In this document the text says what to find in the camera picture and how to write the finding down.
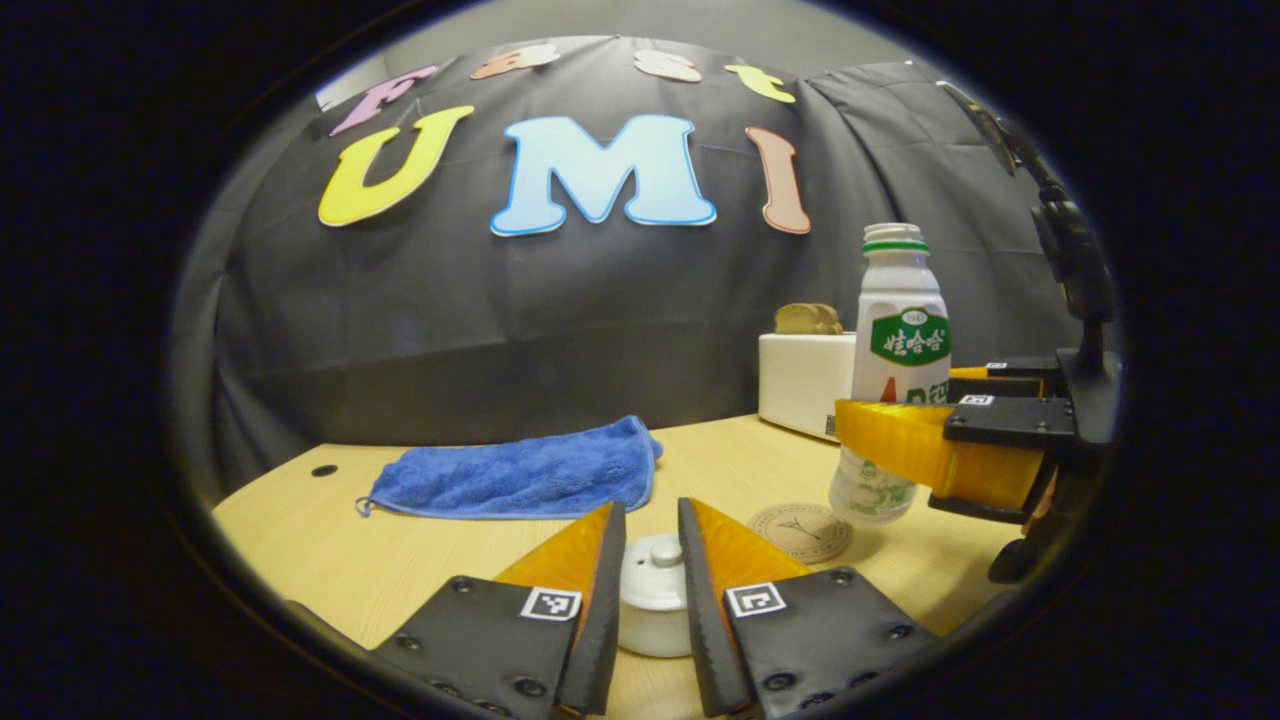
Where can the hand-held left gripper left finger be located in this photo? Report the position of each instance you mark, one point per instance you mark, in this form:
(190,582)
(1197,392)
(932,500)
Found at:
(600,640)

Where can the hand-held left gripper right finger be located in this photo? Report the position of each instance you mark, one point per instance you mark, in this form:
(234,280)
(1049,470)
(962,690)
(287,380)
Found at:
(708,640)

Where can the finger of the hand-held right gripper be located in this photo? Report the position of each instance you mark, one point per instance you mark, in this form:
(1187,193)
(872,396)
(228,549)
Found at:
(900,435)
(1010,385)

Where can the white teacup lid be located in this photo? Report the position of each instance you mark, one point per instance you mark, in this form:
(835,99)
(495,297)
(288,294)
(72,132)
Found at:
(655,580)

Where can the white water bottle green label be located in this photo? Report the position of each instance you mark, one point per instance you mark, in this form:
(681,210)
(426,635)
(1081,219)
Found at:
(900,300)

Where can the round brown coaster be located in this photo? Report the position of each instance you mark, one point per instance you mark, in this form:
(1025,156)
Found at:
(800,533)

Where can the white toaster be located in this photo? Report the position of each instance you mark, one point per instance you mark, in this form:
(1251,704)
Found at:
(800,385)

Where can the brown toast slice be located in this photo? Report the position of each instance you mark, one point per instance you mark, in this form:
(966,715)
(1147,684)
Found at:
(800,320)
(836,322)

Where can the blue towel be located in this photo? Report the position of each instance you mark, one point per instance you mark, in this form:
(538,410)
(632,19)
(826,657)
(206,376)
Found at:
(520,475)

